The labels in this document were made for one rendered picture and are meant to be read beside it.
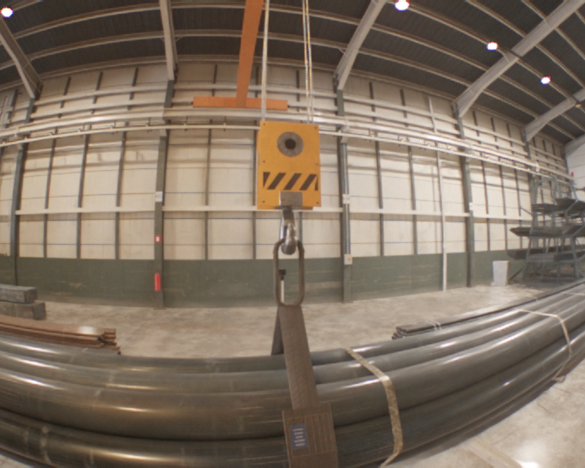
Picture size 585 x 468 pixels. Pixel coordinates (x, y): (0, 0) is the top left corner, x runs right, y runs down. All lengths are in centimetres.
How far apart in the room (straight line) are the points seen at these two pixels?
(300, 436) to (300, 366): 23
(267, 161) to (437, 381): 99
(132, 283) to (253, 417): 887
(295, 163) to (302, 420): 82
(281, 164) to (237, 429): 85
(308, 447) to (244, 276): 830
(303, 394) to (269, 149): 79
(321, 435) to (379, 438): 20
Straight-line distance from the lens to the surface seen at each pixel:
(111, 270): 983
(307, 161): 101
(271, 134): 101
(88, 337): 537
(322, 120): 981
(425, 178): 1209
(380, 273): 1040
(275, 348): 124
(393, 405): 103
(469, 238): 1326
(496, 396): 136
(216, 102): 949
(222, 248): 913
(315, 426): 93
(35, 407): 114
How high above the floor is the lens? 191
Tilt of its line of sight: 2 degrees up
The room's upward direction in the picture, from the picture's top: 1 degrees counter-clockwise
